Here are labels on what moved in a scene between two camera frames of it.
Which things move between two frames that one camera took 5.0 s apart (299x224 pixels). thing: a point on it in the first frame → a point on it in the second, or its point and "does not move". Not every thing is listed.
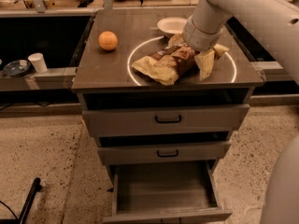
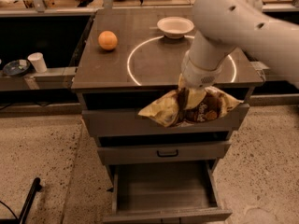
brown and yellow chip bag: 166,65 → 166,108
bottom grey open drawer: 165,191 does not move
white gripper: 199,37 → 196,75
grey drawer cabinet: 162,143 does not move
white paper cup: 38,62 does not move
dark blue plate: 17,67 does not move
